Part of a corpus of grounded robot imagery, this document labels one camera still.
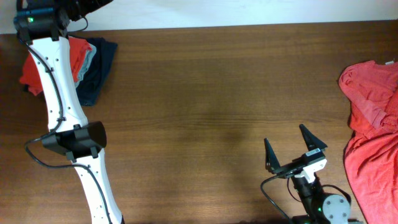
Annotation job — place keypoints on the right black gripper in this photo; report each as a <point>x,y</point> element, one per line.
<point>272,163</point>

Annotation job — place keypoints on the red garment at right edge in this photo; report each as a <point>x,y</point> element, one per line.
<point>370,157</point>

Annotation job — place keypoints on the folded light grey garment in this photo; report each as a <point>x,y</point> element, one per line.
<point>87,60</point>

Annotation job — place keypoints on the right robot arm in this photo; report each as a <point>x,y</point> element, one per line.
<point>320,206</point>

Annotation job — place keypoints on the red printed soccer t-shirt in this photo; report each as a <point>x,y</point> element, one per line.
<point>30,76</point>

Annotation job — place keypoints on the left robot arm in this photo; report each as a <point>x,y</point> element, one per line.
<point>42,27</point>

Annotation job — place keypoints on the folded dark navy garment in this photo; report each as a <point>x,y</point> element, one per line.
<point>89,88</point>

